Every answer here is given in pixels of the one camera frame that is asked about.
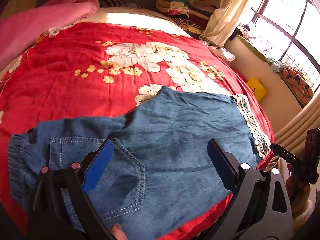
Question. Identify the patterned orange cushion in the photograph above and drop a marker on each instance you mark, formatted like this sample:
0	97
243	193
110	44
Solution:
299	87

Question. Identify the stack of folded clothes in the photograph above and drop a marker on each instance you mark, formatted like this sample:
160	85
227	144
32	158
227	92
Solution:
191	16

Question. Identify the blue denim pants lace hem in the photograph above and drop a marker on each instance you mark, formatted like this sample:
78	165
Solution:
160	175

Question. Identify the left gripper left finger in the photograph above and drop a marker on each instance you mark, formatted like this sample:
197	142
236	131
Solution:
88	172

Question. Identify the right hand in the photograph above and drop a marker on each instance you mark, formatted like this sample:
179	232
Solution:
116	230

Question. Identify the beige curtain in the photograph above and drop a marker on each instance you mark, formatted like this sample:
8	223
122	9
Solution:
223	22

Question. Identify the red floral blanket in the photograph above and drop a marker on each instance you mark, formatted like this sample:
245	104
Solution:
44	88

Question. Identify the window with dark frame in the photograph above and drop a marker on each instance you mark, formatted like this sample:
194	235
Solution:
288	31

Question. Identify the yellow box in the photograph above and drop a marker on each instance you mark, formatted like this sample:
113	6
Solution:
257	89

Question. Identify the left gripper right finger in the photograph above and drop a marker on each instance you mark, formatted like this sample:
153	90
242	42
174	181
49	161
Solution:
230	170

